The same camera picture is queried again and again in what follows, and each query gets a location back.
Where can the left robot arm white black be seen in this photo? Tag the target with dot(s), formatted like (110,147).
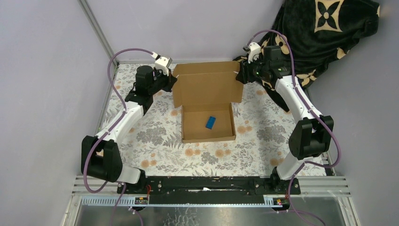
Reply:
(100,154)

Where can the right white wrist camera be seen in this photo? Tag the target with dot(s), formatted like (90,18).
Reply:
(253,50)

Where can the brown cardboard box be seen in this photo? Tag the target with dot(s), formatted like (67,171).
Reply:
(203,90)

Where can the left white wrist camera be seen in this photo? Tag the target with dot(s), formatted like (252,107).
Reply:
(162,63)

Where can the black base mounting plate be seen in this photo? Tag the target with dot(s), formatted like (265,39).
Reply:
(211,189)

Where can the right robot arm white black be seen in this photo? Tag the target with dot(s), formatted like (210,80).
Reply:
(312,134)

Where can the floral patterned table mat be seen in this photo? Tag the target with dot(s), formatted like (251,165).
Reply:
(155,142)

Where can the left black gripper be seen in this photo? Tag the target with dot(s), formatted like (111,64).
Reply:
(170,80)

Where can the small blue block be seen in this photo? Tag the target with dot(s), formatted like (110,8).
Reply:
(210,123)

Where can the aluminium frame rail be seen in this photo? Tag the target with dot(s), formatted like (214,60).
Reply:
(312,186)

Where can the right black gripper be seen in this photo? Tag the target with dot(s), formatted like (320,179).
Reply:
(244,72)

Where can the black floral blanket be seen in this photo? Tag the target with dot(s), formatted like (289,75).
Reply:
(314,33)

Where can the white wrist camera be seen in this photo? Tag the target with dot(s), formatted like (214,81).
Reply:
(162,63)
(253,50)

